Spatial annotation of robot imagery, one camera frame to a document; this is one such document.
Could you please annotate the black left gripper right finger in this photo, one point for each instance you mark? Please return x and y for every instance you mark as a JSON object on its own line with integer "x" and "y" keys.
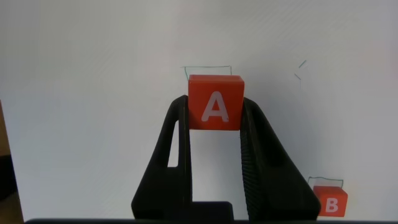
{"x": 273, "y": 186}

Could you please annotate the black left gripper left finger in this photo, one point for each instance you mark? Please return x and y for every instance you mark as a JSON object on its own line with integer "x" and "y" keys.
{"x": 155, "y": 193}

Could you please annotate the orange block letter A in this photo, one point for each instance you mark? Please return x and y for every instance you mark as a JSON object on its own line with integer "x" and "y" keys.
{"x": 214, "y": 93}

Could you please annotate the orange block letter B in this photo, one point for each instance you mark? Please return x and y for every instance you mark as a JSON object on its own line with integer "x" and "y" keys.
{"x": 329, "y": 202}

